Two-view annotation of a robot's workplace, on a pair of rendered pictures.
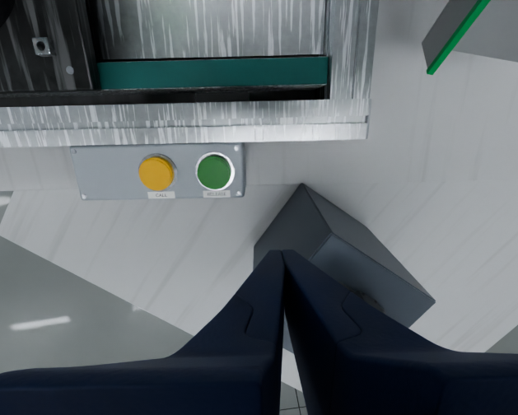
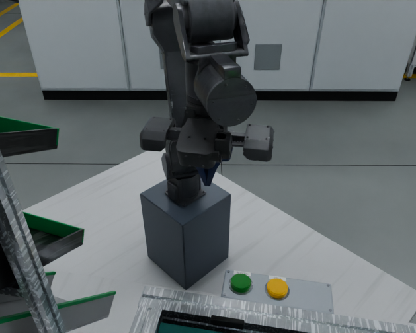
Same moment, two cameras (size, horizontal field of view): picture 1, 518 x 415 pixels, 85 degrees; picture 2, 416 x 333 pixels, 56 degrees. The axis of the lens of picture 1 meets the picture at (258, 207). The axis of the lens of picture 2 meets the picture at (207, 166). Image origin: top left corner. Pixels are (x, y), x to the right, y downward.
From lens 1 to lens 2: 52 cm
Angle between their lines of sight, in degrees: 36
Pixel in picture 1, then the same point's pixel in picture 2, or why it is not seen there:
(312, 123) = (174, 301)
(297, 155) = not seen: hidden behind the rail
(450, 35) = (106, 298)
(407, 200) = (116, 267)
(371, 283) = (168, 204)
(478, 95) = not seen: hidden behind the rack
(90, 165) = (321, 300)
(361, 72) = (139, 319)
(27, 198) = (397, 315)
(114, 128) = (301, 318)
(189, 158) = (255, 294)
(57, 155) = not seen: outside the picture
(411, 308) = (151, 192)
